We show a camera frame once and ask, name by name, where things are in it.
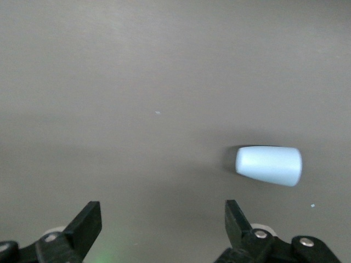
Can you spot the light blue plastic cup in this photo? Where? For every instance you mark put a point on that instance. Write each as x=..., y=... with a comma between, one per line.
x=268, y=165

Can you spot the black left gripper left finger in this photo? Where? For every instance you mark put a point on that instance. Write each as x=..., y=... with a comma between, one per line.
x=79, y=230

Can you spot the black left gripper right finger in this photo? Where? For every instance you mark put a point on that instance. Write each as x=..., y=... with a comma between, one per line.
x=235, y=227

